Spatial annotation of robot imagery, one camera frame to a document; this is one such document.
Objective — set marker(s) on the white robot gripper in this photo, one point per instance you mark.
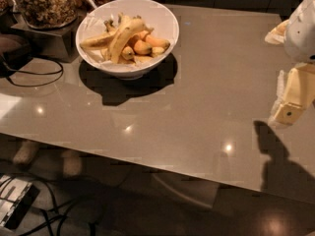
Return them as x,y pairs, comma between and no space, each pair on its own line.
301,33

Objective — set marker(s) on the large yellow banana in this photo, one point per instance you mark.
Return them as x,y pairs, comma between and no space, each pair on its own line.
128,27

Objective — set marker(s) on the small orange-yellow banana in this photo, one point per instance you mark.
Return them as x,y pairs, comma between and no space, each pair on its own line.
157,42

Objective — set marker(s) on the white ceramic bowl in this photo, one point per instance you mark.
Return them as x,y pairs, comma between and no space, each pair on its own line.
137,57

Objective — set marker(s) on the dark square jar stand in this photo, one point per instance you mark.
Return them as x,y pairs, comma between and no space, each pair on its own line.
57,44

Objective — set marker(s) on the glass jar of granola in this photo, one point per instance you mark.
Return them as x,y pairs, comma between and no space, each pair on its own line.
47,14

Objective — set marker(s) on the grey electronics box on floor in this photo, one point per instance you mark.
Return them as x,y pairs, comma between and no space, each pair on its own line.
16,198

